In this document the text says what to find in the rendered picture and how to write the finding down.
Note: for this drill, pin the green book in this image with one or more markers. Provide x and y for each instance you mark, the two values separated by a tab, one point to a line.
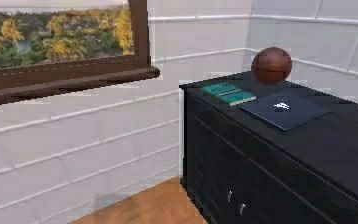
227	93

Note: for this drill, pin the brown basketball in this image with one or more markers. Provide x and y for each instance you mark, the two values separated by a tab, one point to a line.
271	65

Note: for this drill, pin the dark blue closed laptop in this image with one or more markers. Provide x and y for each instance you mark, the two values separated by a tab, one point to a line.
283	111

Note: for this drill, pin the black chest of drawers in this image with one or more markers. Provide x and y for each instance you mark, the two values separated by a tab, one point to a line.
287	160

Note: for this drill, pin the brown framed window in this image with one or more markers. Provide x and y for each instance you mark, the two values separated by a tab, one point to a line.
63	71

